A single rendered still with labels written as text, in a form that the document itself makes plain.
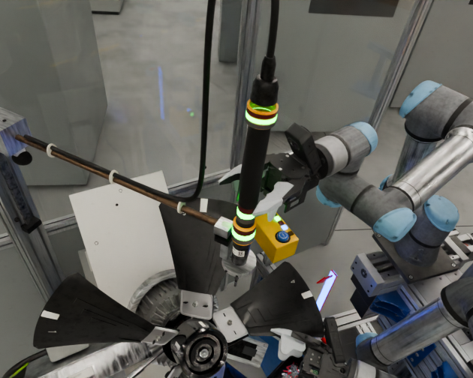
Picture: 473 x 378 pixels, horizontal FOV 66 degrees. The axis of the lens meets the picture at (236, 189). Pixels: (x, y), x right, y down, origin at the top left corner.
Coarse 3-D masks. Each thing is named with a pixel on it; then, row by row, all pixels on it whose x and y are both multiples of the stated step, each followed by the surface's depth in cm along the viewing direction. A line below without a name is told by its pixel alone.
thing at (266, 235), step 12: (264, 216) 137; (276, 216) 138; (264, 228) 133; (276, 228) 133; (288, 228) 134; (264, 240) 133; (276, 240) 129; (288, 240) 129; (276, 252) 128; (288, 252) 133
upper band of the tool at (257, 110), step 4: (248, 100) 50; (248, 104) 50; (252, 104) 52; (276, 104) 50; (248, 108) 49; (252, 108) 49; (256, 108) 53; (260, 108) 53; (264, 108) 53; (268, 108) 52; (272, 108) 52; (276, 108) 49; (256, 112) 48; (260, 112) 48; (264, 112) 48; (268, 112) 48; (272, 112) 49; (260, 124) 50; (264, 124) 50; (268, 124) 50
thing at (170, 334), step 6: (156, 330) 83; (162, 330) 82; (168, 330) 83; (174, 330) 84; (150, 336) 85; (162, 336) 85; (168, 336) 85; (174, 336) 85; (150, 342) 88; (156, 342) 88; (162, 342) 88
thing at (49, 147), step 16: (208, 0) 44; (272, 0) 41; (208, 16) 45; (272, 16) 42; (208, 32) 46; (272, 32) 43; (208, 48) 48; (272, 48) 44; (208, 64) 50; (208, 80) 51; (208, 96) 53; (48, 144) 80; (80, 160) 77; (112, 176) 75; (160, 192) 72
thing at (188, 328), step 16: (176, 320) 91; (192, 320) 88; (208, 320) 90; (176, 336) 85; (192, 336) 82; (208, 336) 84; (176, 352) 82; (192, 352) 82; (224, 352) 85; (192, 368) 83; (208, 368) 84
